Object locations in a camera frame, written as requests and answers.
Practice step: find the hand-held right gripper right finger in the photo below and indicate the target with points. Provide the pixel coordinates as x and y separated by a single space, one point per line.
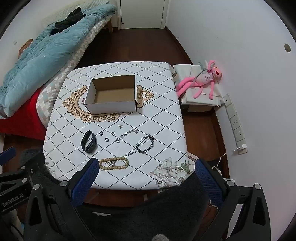
208 183

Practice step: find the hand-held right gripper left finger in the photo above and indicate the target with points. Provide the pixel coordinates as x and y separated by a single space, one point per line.
85 180

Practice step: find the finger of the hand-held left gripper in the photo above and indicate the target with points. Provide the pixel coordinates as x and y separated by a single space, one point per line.
34 164
8 155

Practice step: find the black smart band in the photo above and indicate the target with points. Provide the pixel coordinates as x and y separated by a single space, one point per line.
89 146

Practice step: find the red blanket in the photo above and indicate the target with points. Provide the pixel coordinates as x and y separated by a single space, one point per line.
20 120

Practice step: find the white charger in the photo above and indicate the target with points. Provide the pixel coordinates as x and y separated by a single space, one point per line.
243 146

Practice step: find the white power strip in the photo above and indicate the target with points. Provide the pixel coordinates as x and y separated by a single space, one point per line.
235 125

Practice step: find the dark fuzzy clothing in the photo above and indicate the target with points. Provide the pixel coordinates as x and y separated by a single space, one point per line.
150 215

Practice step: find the cloth-covered cardboard box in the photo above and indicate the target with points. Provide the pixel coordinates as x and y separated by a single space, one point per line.
200 108

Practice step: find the table with patterned cloth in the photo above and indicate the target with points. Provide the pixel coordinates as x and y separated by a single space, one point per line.
157 111

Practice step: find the bed with blue duvet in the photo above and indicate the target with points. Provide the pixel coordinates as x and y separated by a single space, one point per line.
46 64

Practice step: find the pink plush toy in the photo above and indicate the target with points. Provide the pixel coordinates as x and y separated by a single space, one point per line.
204 78

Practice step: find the brown pillow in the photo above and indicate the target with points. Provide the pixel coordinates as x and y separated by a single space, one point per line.
25 45

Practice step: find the black clothing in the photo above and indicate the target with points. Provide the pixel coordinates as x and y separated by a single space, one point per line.
67 22

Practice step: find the wooden bed leg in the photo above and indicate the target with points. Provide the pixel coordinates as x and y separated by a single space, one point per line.
110 25

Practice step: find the white door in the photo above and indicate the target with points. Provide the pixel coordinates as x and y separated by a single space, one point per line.
141 12

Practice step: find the round wall hole cover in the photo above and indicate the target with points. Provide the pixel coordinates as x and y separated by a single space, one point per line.
287 48

